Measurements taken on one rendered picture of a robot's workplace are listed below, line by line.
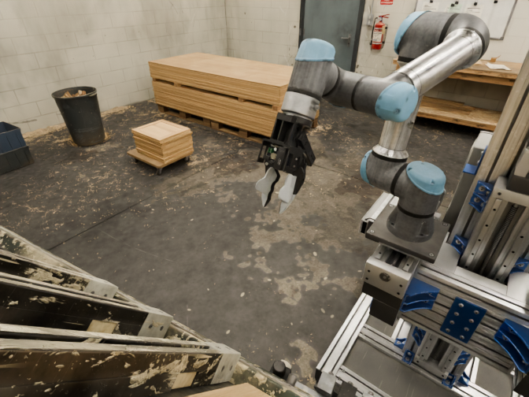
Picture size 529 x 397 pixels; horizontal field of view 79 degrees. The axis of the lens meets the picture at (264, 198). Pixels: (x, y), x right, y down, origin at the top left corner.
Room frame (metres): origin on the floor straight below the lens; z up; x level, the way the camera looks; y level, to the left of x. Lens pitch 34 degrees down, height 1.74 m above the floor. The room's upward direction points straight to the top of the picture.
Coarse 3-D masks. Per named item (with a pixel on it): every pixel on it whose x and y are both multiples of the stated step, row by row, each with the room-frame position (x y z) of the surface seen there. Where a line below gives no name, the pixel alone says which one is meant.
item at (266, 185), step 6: (270, 168) 0.63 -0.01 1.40; (270, 174) 0.63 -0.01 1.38; (276, 174) 0.63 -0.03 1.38; (258, 180) 0.61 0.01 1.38; (264, 180) 0.62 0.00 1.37; (270, 180) 0.63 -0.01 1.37; (276, 180) 0.63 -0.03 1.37; (258, 186) 0.61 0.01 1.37; (264, 186) 0.62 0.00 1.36; (270, 186) 0.63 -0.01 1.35; (264, 192) 0.62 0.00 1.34; (270, 192) 0.62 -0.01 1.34; (264, 198) 0.62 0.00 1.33; (270, 198) 0.62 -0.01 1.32; (264, 204) 0.61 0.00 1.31
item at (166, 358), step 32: (0, 352) 0.16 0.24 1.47; (32, 352) 0.18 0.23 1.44; (64, 352) 0.19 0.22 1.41; (96, 352) 0.22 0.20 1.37; (128, 352) 0.25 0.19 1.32; (160, 352) 0.29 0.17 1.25; (192, 352) 0.34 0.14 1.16; (224, 352) 0.43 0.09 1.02; (0, 384) 0.15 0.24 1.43; (32, 384) 0.16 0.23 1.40; (64, 384) 0.18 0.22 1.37; (96, 384) 0.20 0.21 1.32; (128, 384) 0.23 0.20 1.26; (160, 384) 0.27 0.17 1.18; (192, 384) 0.33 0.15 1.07
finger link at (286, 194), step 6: (288, 174) 0.60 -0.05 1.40; (288, 180) 0.59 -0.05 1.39; (294, 180) 0.60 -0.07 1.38; (288, 186) 0.59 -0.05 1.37; (282, 192) 0.57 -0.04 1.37; (288, 192) 0.59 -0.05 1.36; (282, 198) 0.57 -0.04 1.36; (288, 198) 0.59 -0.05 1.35; (282, 204) 0.59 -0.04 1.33; (288, 204) 0.58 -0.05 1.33; (282, 210) 0.58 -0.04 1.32
